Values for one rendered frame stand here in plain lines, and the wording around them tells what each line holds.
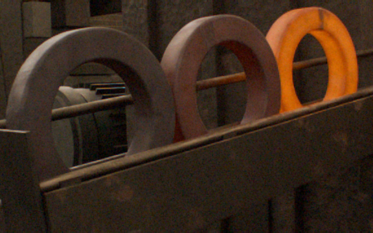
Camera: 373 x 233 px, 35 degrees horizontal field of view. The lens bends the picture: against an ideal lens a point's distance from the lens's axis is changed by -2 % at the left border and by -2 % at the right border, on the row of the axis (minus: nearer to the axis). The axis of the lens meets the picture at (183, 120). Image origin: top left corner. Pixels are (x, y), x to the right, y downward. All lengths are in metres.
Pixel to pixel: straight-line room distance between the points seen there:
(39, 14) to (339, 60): 4.42
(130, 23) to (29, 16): 3.65
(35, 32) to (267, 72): 4.45
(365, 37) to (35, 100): 0.70
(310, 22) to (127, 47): 0.32
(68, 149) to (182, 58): 1.34
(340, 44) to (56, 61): 0.46
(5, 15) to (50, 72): 5.25
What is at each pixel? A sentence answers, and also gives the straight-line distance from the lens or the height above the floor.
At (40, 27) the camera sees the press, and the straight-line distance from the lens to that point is 5.17.
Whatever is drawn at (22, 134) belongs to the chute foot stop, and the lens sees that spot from 0.52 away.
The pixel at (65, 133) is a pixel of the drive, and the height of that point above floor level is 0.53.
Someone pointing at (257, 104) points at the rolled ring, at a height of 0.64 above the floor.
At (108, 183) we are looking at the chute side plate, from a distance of 0.56.
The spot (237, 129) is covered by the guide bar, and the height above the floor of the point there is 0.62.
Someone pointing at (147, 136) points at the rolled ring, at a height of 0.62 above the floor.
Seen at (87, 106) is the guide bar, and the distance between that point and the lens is 0.65.
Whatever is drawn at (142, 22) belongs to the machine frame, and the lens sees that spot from 1.46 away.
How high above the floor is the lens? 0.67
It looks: 3 degrees down
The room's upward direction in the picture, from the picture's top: 2 degrees counter-clockwise
